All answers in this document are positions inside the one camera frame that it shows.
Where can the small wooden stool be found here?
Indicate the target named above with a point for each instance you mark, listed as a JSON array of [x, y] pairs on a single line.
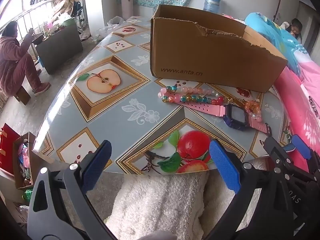
[[23, 95]]

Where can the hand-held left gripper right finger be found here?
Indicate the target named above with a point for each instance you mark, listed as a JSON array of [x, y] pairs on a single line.
[[225, 167]]

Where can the pink floral blanket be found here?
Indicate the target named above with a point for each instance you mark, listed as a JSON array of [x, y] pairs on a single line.
[[305, 97]]

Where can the cluttered cardboard floor box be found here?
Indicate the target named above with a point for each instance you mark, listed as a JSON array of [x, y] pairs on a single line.
[[23, 162]]

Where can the white fluffy garment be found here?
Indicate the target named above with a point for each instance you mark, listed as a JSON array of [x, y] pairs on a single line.
[[155, 205]]

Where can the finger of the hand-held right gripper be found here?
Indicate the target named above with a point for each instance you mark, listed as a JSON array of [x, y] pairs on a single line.
[[301, 146], [276, 150]]

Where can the black wok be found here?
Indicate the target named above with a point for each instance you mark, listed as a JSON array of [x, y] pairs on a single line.
[[38, 38]]

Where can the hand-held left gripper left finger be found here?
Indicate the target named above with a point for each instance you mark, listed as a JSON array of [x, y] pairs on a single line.
[[97, 166]]

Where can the brown cardboard box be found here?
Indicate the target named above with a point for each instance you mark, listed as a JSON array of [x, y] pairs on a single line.
[[212, 55]]

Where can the beige blanket pile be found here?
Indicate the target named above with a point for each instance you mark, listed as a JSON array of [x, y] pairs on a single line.
[[66, 0]]

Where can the fruit print tablecloth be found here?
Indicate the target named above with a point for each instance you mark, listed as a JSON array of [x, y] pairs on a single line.
[[120, 110]]

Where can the light blue printed quilt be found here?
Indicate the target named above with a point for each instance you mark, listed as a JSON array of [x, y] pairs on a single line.
[[275, 37]]

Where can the blue water bottle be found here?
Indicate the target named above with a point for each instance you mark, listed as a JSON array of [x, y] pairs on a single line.
[[212, 3]]

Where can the wheelchair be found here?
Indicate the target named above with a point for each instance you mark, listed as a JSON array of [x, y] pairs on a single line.
[[80, 15]]

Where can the red paper bag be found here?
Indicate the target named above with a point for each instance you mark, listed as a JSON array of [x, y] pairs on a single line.
[[7, 147]]

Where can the metal window railing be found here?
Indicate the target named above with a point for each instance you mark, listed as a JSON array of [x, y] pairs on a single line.
[[27, 15]]

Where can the white plastic bags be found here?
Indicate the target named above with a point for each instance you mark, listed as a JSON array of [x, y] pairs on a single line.
[[110, 27]]

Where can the dark low cabinet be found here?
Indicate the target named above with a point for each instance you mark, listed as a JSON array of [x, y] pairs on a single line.
[[60, 47]]

